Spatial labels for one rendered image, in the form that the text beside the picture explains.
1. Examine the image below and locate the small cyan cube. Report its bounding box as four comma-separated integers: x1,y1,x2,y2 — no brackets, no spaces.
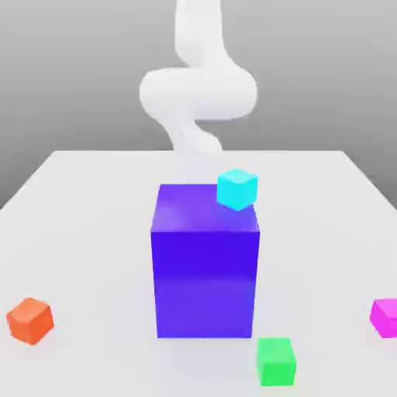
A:
216,167,259,212

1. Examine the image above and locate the large purple box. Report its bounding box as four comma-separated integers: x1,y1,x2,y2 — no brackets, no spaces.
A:
150,183,261,340

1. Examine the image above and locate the small green cube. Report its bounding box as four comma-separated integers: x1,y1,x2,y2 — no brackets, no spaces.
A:
256,337,298,388

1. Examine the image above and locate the small magenta cube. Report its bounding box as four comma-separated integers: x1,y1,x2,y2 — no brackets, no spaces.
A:
368,297,397,340

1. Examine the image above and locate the small orange cube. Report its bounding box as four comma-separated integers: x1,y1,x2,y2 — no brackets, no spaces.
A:
5,296,55,346

